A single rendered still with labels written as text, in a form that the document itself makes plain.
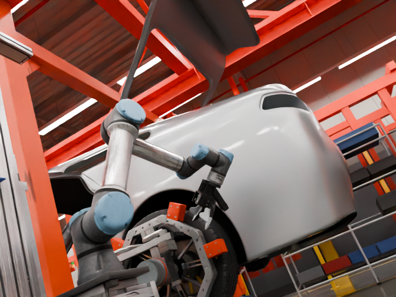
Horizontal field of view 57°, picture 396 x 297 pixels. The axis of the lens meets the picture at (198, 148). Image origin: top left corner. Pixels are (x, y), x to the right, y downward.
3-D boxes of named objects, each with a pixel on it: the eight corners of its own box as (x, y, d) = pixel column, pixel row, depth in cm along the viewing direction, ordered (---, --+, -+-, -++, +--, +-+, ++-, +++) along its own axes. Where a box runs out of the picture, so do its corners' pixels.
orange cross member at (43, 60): (186, 154, 473) (175, 126, 488) (24, 77, 242) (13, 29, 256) (178, 158, 476) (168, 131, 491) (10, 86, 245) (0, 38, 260)
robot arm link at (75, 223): (102, 253, 129) (93, 217, 134) (121, 240, 121) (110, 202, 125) (70, 260, 121) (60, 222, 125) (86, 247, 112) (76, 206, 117)
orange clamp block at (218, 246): (213, 258, 188) (228, 251, 186) (207, 258, 181) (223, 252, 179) (208, 244, 191) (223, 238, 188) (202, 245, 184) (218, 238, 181)
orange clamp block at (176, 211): (183, 221, 199) (187, 205, 200) (177, 221, 192) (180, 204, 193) (172, 218, 202) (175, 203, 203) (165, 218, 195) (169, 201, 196)
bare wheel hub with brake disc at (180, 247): (223, 276, 212) (197, 228, 225) (218, 278, 205) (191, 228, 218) (180, 304, 219) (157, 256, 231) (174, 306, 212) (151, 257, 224)
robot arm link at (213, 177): (221, 175, 169) (228, 178, 162) (217, 185, 169) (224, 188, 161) (207, 170, 167) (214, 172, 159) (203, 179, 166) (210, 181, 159)
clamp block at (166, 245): (178, 248, 175) (174, 238, 177) (169, 250, 167) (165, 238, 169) (169, 253, 176) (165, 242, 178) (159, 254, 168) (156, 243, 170)
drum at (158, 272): (181, 279, 191) (172, 253, 196) (162, 284, 172) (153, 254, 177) (159, 288, 195) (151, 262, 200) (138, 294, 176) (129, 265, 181)
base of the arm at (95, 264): (105, 274, 109) (97, 243, 112) (68, 292, 113) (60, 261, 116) (134, 270, 122) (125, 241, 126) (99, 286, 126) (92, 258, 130)
